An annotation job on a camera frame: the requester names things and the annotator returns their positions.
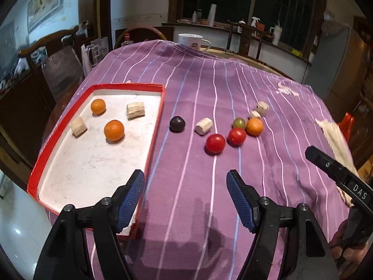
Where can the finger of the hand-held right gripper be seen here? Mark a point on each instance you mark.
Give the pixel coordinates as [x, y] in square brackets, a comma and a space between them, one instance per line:
[323, 160]

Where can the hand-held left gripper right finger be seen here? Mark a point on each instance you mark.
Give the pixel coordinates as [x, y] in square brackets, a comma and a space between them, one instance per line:
[239, 201]

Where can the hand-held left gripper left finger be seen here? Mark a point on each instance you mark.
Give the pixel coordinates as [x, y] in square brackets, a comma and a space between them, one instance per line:
[132, 198]

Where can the red tray with white inside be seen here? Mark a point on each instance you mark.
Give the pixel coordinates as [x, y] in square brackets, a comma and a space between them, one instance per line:
[87, 163]

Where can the large red tomato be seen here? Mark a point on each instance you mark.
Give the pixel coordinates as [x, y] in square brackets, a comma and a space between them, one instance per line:
[215, 143]

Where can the small red tomato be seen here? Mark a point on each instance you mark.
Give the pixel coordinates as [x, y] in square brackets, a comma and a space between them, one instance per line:
[237, 137]

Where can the medium orange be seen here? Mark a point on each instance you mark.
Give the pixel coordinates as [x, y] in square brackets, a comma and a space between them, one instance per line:
[254, 127]

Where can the green tomato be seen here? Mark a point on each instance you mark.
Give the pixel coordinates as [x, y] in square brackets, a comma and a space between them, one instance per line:
[239, 122]

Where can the thick pale sugarcane piece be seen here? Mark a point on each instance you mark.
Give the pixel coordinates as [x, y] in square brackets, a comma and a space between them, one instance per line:
[262, 107]

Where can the dark purple plum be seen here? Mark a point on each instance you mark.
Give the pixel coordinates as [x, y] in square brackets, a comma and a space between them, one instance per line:
[177, 124]

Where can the person's right hand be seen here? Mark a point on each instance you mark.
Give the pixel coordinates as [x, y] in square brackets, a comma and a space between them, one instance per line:
[335, 243]

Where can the white knitted towel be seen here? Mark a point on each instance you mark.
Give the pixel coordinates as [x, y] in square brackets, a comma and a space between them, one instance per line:
[335, 143]

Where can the orange plastic stool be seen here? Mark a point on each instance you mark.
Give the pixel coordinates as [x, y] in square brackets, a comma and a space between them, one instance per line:
[347, 125]

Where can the large orange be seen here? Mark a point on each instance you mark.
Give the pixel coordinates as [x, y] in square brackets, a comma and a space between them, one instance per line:
[114, 130]

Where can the white paper scrap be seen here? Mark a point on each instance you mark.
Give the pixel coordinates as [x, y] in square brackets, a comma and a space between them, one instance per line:
[285, 89]

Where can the grey refrigerator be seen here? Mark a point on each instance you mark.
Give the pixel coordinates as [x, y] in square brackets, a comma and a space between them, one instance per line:
[341, 64]

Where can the small orange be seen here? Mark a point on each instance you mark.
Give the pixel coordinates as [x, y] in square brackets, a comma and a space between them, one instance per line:
[98, 106]

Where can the purple striped tablecloth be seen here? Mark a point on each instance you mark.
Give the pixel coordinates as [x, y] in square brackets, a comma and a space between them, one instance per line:
[204, 87]

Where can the white tumbler with straw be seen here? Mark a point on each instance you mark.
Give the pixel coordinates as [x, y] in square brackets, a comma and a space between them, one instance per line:
[276, 35]

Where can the plastic wrapped chair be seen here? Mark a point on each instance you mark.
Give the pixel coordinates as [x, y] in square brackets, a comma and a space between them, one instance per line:
[62, 70]

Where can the white paper roll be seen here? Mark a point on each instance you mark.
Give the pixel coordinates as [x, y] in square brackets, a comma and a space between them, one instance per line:
[86, 58]

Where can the clear plastic container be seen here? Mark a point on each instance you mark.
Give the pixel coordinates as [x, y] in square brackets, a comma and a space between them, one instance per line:
[97, 52]

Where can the dark wooden chair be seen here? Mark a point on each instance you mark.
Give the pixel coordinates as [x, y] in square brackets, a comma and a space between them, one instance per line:
[244, 30]

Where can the white spray bottle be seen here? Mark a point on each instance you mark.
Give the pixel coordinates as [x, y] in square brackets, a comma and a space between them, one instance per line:
[255, 22]

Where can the clear bottle with red cap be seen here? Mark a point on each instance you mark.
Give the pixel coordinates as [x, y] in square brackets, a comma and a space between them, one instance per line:
[126, 39]

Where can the white mug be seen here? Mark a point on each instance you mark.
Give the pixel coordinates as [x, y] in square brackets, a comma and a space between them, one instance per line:
[191, 41]

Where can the carved wooden bench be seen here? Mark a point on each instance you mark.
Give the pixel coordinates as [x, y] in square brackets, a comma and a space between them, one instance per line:
[38, 45]

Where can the stack of white paper cups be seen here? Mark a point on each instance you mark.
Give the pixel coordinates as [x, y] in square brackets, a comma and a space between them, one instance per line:
[212, 14]

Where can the small dark bottle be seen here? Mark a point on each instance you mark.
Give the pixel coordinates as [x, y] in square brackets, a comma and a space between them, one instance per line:
[194, 17]

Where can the dark landscape wall picture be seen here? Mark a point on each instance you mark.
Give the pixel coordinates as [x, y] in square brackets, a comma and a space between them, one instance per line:
[7, 49]

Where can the framed wall picture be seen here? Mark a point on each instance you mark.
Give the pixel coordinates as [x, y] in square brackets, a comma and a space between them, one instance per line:
[45, 3]

